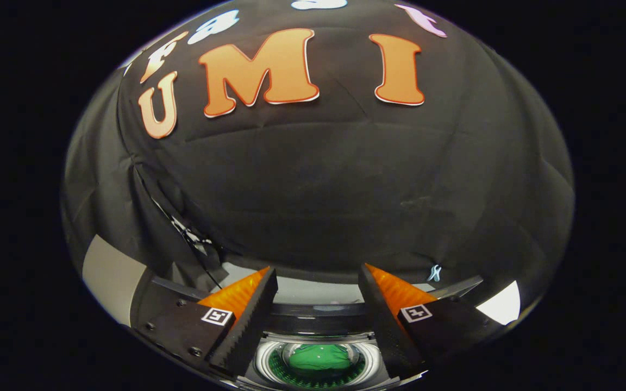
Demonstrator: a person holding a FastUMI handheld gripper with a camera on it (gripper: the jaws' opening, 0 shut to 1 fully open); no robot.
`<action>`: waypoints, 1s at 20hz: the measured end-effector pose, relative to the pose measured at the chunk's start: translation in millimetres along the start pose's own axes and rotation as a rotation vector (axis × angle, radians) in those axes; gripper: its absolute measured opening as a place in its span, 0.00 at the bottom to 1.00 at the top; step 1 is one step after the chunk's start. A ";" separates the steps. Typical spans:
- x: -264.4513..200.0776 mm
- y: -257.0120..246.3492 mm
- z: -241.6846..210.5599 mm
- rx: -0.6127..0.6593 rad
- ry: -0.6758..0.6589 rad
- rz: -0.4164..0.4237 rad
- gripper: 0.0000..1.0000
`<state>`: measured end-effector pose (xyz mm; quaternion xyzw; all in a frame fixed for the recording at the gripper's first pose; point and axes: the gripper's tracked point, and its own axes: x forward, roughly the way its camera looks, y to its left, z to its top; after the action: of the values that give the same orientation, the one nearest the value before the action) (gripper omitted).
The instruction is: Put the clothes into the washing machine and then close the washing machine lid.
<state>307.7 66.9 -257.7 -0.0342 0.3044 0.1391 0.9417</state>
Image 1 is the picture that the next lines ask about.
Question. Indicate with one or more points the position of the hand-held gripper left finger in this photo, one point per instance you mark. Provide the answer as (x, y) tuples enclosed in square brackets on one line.
[(250, 326)]

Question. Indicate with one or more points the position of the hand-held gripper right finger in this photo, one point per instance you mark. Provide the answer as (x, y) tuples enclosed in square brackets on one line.
[(386, 326)]

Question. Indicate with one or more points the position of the green polo shirt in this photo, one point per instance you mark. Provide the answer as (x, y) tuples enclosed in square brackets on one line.
[(321, 357)]

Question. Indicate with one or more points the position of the grey washing machine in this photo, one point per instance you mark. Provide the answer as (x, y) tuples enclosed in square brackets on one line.
[(142, 296)]

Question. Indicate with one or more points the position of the light blue clip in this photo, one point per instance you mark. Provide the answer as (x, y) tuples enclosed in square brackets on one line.
[(434, 272)]

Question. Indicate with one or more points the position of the black backdrop cloth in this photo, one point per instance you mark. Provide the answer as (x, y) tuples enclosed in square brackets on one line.
[(345, 179)]

